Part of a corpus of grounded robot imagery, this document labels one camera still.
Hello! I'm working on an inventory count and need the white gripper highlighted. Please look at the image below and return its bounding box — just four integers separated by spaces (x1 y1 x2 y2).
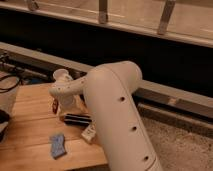
59 95 82 122

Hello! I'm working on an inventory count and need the black cable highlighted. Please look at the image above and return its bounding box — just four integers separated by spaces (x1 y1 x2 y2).
0 73 24 94

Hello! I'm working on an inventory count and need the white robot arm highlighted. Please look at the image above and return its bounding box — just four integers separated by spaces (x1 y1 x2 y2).
50 61 163 171

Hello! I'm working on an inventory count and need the metal window bracket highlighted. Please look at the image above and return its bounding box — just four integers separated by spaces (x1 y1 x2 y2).
98 0 108 24
157 0 176 35

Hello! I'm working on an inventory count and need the red brown small object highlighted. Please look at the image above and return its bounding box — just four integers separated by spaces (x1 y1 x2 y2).
52 99 59 114

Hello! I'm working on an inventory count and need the metal window bracket right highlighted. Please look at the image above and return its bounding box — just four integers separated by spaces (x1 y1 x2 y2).
157 0 176 35

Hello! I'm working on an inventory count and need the white plastic bottle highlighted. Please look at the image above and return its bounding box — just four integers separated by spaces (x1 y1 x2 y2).
81 124 96 144

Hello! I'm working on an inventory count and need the metal window bracket middle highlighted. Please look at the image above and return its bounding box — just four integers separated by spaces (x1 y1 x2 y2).
98 0 108 24

